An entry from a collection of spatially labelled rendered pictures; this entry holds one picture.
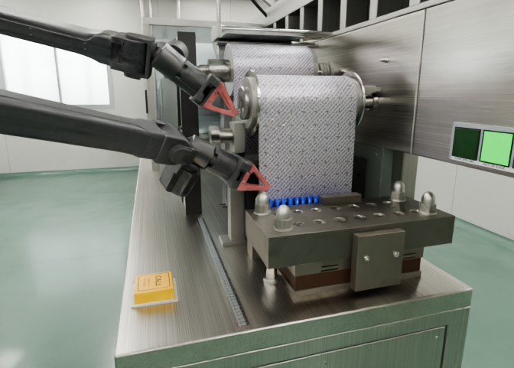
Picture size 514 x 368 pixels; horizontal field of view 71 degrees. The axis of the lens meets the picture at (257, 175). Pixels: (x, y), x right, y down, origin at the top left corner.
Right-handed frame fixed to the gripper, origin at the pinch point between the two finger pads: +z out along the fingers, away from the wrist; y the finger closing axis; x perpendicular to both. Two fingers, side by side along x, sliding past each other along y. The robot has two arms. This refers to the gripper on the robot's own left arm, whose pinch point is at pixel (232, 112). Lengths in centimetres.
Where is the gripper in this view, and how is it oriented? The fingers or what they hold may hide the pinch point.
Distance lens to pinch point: 83.2
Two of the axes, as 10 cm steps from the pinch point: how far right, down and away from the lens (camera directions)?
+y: 2.9, 2.0, -9.4
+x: 5.8, -8.1, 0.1
